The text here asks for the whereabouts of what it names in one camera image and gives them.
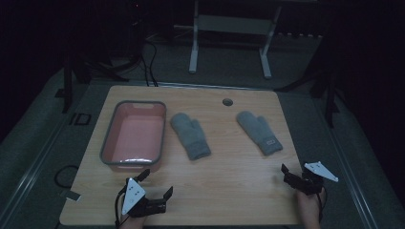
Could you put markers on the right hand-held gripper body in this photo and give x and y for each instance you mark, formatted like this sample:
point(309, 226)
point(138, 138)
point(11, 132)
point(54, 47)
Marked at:
point(320, 170)

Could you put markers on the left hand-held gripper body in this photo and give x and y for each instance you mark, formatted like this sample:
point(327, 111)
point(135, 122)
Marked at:
point(133, 194)

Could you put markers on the person's left hand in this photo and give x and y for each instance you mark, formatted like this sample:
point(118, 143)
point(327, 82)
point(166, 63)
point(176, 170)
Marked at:
point(131, 222)

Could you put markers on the person's right hand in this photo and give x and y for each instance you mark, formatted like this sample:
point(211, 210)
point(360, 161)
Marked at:
point(308, 203)

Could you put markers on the pink bin with grey rim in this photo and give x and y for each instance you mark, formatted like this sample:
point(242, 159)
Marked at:
point(137, 136)

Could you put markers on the grey mitten with label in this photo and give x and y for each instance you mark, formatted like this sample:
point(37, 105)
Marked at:
point(258, 130)

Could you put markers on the plain grey mitten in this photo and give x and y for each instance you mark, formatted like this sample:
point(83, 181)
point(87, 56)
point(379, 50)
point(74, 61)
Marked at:
point(191, 136)

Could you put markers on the grey tape piece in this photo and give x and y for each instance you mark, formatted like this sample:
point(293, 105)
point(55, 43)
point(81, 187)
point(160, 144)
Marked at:
point(70, 195)

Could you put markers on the black tripod stand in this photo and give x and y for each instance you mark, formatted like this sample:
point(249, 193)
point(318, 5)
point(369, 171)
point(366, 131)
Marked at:
point(329, 101)
point(68, 82)

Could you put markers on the white metal stand frame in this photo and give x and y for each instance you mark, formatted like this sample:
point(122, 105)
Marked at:
point(234, 24)

